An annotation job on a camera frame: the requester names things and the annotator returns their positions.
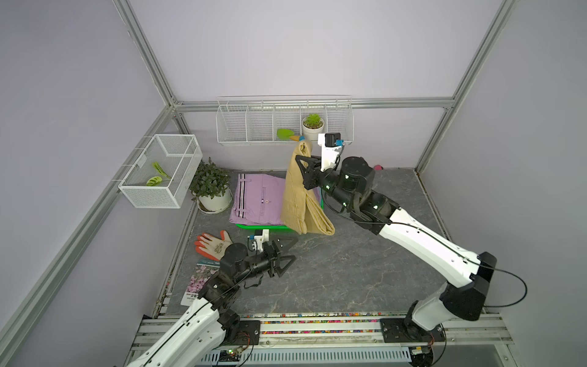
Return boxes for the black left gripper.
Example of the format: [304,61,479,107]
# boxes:
[234,235,297,284]

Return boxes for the green plastic basket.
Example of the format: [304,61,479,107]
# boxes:
[237,224,293,232]

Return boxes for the tan pants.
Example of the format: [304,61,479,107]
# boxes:
[281,140,335,235]

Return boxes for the purple pants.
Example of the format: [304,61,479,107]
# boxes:
[228,173,322,226]

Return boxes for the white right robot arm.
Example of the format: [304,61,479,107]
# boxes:
[295,155,497,338]

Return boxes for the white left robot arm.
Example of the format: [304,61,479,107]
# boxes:
[130,237,298,366]

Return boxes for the small potted succulent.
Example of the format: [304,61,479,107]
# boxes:
[302,114,325,141]

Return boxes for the green toy shovel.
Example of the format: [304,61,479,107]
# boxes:
[277,128,305,142]

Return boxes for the red white work glove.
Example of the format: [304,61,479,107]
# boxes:
[194,230,232,261]

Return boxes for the flower seed packet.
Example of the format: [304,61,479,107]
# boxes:
[180,259,220,307]

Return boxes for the large green potted plant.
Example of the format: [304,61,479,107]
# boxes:
[189,159,232,214]

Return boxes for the green leaf toy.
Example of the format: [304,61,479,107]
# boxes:
[146,161,172,187]

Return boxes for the white wire wall shelf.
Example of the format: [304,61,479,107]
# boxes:
[216,97,355,145]

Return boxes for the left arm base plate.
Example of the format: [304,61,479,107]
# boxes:
[223,319,261,347]

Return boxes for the aluminium front rail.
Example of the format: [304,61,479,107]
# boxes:
[125,313,522,366]

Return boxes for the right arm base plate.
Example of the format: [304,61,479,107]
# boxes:
[380,318,446,345]

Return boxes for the white wire side basket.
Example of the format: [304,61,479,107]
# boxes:
[119,134,203,209]

